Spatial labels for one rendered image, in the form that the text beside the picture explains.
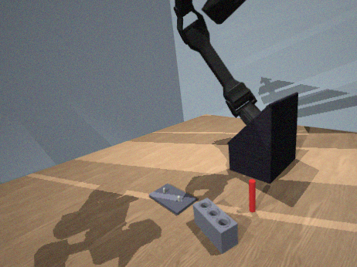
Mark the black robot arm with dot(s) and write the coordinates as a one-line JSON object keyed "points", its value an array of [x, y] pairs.
{"points": [[197, 37]]}

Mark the red peg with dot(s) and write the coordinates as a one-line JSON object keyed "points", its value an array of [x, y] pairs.
{"points": [[252, 194]]}

